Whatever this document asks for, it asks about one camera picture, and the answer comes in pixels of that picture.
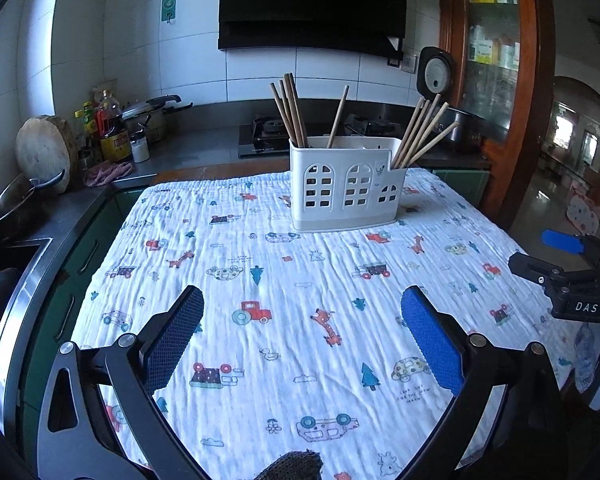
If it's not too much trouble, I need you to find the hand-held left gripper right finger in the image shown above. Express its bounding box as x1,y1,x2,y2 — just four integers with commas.
400,285,566,480

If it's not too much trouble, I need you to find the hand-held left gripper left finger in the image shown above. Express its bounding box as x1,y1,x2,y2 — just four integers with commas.
36,285,211,480

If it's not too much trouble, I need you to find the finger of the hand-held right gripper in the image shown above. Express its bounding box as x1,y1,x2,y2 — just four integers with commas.
541,229,600,267
508,252,582,294

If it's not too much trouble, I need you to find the white plastic utensil holder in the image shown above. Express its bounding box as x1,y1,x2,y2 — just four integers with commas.
288,135,409,234

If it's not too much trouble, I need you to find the bunch of wooden chopsticks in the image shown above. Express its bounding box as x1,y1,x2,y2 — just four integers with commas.
269,72,460,169

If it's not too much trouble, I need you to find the person's right forearm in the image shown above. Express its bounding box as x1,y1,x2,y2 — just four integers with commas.
572,322,600,412

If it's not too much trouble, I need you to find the spotted play fence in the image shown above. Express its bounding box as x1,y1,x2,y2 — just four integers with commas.
564,194,600,247

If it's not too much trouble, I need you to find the wooden glass-door cabinet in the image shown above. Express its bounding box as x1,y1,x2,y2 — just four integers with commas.
439,0,557,232

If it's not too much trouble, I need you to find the printed white cloth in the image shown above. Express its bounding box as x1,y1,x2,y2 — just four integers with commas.
72,167,582,480

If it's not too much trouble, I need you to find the pink rag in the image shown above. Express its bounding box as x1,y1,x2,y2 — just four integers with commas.
83,161,134,189

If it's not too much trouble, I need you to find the steel sink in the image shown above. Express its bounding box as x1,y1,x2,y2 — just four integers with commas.
0,236,54,287

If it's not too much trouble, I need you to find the small white jar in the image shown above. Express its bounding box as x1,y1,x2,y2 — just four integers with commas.
129,137,151,164

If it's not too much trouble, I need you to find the cooking oil bottle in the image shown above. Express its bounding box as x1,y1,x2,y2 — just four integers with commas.
97,89,133,164

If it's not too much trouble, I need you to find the green and white box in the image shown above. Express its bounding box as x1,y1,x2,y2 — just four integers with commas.
468,39,496,64

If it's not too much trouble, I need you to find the black rice cooker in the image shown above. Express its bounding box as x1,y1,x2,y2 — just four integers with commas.
417,45,486,154

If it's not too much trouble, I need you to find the black gas stove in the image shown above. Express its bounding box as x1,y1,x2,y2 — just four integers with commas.
238,114,397,159

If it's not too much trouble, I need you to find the steel pressure cooker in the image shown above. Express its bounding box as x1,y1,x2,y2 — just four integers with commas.
121,94,194,144

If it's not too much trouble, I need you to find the round wooden cutting board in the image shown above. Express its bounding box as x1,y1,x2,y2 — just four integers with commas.
15,114,80,194

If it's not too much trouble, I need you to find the black range hood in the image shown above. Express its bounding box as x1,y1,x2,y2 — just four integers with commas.
217,0,439,59

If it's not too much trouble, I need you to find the steel pot with handle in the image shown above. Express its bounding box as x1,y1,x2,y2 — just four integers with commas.
0,169,66,234

